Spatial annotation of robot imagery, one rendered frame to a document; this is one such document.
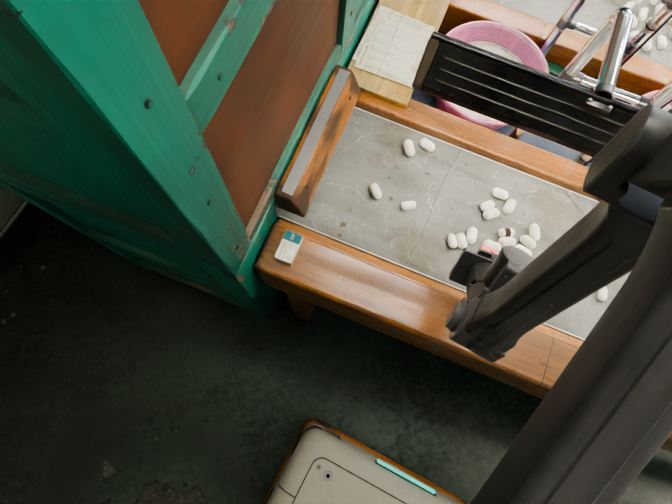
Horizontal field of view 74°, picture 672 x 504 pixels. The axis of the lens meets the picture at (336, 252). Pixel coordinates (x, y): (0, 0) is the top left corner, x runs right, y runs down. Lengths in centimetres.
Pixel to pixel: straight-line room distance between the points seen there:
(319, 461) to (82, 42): 120
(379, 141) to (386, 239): 22
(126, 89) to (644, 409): 36
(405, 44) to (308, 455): 107
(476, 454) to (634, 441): 144
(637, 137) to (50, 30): 34
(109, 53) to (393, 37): 85
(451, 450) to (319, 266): 101
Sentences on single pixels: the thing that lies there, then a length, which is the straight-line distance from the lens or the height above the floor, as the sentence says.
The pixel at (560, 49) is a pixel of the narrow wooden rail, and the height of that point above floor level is 76.
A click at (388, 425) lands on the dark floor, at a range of 164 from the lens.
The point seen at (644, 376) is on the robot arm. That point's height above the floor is 138.
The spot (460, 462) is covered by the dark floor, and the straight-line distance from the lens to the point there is 171.
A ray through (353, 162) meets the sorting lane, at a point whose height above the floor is 74.
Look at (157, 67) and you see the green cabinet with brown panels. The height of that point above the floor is 133.
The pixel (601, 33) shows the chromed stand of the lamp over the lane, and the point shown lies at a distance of 84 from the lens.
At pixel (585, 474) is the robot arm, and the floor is 135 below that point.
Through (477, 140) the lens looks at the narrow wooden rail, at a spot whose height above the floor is 76.
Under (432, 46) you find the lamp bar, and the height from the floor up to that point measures 110.
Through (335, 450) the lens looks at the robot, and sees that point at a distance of 135.
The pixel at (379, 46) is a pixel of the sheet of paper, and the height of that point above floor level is 78.
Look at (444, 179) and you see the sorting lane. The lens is 99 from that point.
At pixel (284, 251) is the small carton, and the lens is 85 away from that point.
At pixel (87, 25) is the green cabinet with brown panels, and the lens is 30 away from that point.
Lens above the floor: 161
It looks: 75 degrees down
